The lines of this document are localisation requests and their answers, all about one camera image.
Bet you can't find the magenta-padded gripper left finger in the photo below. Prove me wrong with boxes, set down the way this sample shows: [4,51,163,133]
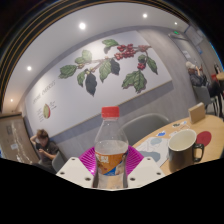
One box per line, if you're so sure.
[55,145,101,189]

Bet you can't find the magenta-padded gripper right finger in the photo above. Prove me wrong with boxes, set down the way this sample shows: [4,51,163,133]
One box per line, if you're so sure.
[124,145,166,189]

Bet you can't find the clear red-capped drink bottle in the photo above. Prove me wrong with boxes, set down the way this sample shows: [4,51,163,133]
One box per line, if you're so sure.
[93,106,130,190]

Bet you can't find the grey shell chair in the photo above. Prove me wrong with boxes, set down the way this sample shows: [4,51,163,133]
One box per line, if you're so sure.
[192,85,219,116]
[120,112,170,147]
[51,151,66,174]

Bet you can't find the white paper with grey print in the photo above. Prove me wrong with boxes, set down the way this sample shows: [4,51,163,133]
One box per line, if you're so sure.
[134,136,171,168]

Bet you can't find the person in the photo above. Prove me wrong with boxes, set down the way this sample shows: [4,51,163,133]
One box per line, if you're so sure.
[185,60,221,101]
[29,128,61,174]

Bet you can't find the flat round red coaster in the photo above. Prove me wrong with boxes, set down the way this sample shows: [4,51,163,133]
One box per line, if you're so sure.
[195,130,213,148]

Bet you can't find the light wooden door panel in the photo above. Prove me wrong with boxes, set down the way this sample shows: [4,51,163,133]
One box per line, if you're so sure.
[0,113,39,164]

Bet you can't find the small brown cardboard box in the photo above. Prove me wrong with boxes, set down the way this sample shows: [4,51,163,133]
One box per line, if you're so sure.
[187,102,207,125]

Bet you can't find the round ceiling spotlights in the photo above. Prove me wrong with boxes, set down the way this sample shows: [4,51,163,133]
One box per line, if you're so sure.
[9,12,179,104]

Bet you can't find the white wall notice board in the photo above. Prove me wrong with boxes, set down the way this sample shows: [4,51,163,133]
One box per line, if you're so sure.
[184,24,204,46]

